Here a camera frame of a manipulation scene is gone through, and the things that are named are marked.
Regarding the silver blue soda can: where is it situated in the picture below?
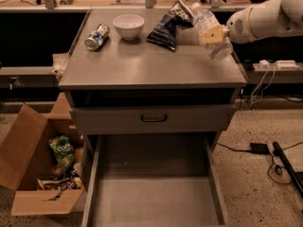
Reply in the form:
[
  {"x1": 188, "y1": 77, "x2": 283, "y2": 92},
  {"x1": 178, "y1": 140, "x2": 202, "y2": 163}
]
[{"x1": 84, "y1": 24, "x2": 110, "y2": 51}]

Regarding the black floor bar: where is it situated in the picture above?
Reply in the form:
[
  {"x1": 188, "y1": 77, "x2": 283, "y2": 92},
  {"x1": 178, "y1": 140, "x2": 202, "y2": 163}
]
[{"x1": 273, "y1": 142, "x2": 303, "y2": 198}]

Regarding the black power adapter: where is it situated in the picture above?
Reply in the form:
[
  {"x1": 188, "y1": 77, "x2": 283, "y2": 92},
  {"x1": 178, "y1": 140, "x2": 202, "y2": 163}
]
[{"x1": 250, "y1": 143, "x2": 270, "y2": 155}]

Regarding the black floor cable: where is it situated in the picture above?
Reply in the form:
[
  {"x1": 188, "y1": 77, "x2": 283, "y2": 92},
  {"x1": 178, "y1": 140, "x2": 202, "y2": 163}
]
[{"x1": 217, "y1": 141, "x2": 303, "y2": 185}]

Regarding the white ceramic bowl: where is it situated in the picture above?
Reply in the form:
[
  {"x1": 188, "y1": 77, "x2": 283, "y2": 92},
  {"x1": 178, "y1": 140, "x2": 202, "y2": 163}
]
[{"x1": 113, "y1": 14, "x2": 145, "y2": 41}]

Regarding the open cardboard box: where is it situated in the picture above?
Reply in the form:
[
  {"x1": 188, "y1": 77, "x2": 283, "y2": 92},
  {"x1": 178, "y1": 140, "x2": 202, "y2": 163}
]
[{"x1": 0, "y1": 94, "x2": 91, "y2": 216}]

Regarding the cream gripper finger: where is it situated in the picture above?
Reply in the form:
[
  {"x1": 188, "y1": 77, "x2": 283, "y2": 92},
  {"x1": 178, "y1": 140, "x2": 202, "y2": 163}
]
[{"x1": 199, "y1": 26, "x2": 223, "y2": 44}]

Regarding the open grey bottom drawer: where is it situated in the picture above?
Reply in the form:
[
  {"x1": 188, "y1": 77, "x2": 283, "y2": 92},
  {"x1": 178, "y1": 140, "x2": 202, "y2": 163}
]
[{"x1": 81, "y1": 133, "x2": 229, "y2": 227}]

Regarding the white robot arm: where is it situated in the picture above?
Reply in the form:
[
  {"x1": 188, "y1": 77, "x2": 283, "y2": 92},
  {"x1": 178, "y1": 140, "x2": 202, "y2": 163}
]
[{"x1": 199, "y1": 0, "x2": 303, "y2": 44}]

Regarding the green snack bag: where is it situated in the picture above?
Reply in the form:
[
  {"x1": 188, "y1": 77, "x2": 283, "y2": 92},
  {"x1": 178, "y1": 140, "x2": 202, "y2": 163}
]
[{"x1": 48, "y1": 135, "x2": 74, "y2": 170}]

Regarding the white power strip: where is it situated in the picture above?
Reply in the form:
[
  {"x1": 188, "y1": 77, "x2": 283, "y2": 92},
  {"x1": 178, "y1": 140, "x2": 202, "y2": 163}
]
[{"x1": 276, "y1": 60, "x2": 298, "y2": 69}]

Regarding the clear plastic water bottle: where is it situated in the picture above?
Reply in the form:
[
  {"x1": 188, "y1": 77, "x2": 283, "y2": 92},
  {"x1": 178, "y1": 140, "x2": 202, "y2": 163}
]
[{"x1": 190, "y1": 3, "x2": 233, "y2": 61}]

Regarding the white charger plug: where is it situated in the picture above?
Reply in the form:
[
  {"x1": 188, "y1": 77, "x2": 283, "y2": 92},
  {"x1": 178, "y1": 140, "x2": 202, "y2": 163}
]
[{"x1": 258, "y1": 60, "x2": 270, "y2": 69}]

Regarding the dark snack packet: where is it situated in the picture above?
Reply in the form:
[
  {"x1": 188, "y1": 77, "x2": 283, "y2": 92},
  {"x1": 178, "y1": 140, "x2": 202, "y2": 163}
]
[{"x1": 37, "y1": 177, "x2": 83, "y2": 190}]

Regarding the dark blue chip bag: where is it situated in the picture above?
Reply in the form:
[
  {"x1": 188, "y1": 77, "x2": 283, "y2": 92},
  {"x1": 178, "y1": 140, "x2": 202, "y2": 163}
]
[{"x1": 147, "y1": 0, "x2": 193, "y2": 51}]

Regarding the grey drawer with black handle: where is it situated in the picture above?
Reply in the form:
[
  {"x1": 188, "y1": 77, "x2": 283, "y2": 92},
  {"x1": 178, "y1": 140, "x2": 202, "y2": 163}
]
[{"x1": 70, "y1": 104, "x2": 236, "y2": 135}]

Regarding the grey drawer cabinet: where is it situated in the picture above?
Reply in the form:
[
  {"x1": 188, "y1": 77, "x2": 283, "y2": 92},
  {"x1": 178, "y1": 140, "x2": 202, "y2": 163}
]
[{"x1": 60, "y1": 8, "x2": 246, "y2": 144}]

